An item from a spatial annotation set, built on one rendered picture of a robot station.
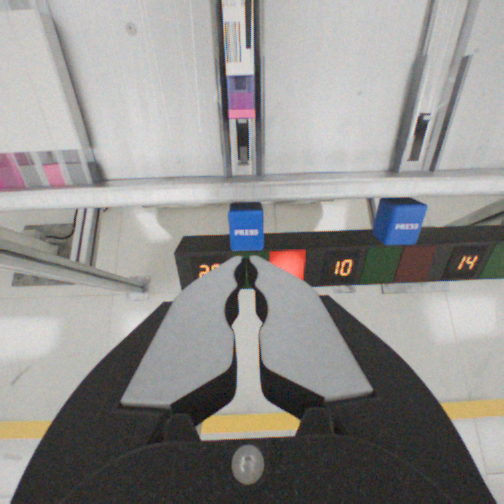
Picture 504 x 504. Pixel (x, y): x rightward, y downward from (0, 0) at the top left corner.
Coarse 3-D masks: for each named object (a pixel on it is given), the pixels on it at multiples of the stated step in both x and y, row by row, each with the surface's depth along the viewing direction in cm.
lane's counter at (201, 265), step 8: (192, 256) 19; (200, 256) 19; (208, 256) 19; (216, 256) 19; (224, 256) 19; (192, 264) 20; (200, 264) 20; (208, 264) 20; (216, 264) 20; (200, 272) 20
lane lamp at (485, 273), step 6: (498, 246) 19; (492, 252) 20; (498, 252) 20; (492, 258) 20; (498, 258) 20; (486, 264) 20; (492, 264) 20; (498, 264) 20; (486, 270) 21; (492, 270) 21; (498, 270) 21; (480, 276) 21; (486, 276) 21; (492, 276) 21; (498, 276) 21
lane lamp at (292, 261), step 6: (270, 252) 19; (276, 252) 19; (282, 252) 19; (288, 252) 19; (294, 252) 19; (300, 252) 19; (270, 258) 19; (276, 258) 19; (282, 258) 19; (288, 258) 19; (294, 258) 19; (300, 258) 19; (276, 264) 20; (282, 264) 20; (288, 264) 20; (294, 264) 20; (300, 264) 20; (288, 270) 20; (294, 270) 20; (300, 270) 20; (300, 276) 20
